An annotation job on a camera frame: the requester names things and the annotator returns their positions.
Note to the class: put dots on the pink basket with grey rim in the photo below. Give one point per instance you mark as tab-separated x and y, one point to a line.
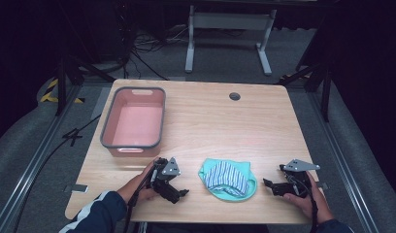
138	123

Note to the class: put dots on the grey tape piece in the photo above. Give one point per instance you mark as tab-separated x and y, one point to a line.
77	188
323	185

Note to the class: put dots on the grey round table grommet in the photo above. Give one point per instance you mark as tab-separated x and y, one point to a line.
234	96

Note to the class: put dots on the black tripod stand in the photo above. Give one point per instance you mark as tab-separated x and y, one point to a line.
325	93
61	84

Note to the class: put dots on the teal and striped cloth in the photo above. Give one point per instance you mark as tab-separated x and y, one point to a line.
226	179

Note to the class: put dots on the person's right hand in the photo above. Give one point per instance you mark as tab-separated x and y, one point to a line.
315	204

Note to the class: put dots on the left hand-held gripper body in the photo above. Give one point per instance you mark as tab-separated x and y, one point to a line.
171	167

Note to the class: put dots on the white metal desk frame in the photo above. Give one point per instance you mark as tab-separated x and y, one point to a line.
230	21

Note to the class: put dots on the aluminium floor rail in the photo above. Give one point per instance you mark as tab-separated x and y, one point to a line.
340	155
27	168

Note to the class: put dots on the person's left hand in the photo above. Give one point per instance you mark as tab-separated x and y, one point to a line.
133	189

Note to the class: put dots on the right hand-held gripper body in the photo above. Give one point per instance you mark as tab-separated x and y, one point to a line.
299	166

